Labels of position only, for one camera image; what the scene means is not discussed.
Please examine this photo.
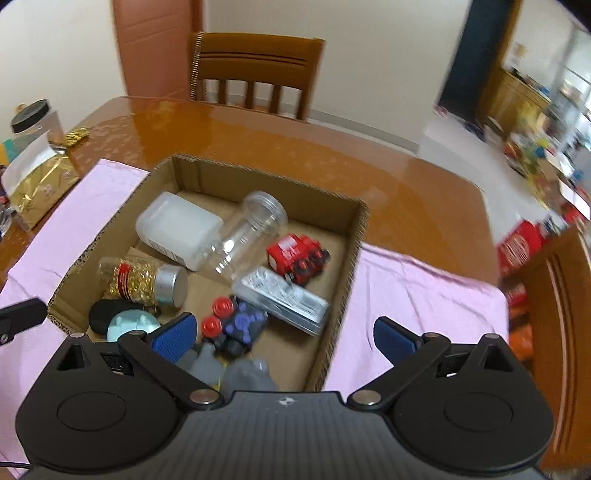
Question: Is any grey cat toy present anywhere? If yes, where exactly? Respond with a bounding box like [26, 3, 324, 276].
[174, 343, 281, 400]

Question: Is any wooden door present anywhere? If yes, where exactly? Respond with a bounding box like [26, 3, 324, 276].
[112, 0, 204, 100]

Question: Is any cardboard box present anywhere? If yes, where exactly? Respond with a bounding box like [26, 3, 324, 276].
[48, 155, 369, 391]

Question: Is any labelled plastic pack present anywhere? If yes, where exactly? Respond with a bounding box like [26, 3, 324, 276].
[232, 266, 331, 336]

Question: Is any gold tissue pack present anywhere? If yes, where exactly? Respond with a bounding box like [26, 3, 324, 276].
[1, 133, 79, 229]

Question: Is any white plastic container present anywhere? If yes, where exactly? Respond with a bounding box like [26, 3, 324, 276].
[135, 192, 223, 272]

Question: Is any pink towel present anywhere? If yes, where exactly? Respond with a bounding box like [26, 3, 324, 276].
[1, 159, 508, 462]

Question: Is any wooden cabinet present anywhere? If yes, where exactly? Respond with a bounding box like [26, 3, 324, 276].
[477, 67, 550, 140]

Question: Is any wooden chair far side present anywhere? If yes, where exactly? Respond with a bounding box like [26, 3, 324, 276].
[188, 31, 325, 121]

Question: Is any wooden chair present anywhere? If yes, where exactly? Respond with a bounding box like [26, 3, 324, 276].
[515, 226, 590, 470]
[188, 31, 325, 121]

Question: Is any wooden chair right side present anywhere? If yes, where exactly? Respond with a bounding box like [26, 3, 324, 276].
[515, 226, 590, 470]

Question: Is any clear plastic jar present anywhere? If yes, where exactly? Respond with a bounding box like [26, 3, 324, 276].
[199, 191, 288, 285]

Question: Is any light blue earbud case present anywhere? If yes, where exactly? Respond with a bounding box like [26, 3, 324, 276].
[106, 309, 160, 342]

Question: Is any black-lidded clear jar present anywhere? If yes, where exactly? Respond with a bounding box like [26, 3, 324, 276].
[10, 99, 65, 150]

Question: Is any red toy train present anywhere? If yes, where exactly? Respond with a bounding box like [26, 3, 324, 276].
[266, 234, 331, 287]

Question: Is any bottle of yellow capsules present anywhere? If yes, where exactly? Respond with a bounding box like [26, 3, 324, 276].
[97, 256, 188, 309]

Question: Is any blue toy train car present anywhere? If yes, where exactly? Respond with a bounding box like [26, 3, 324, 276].
[200, 295, 269, 358]

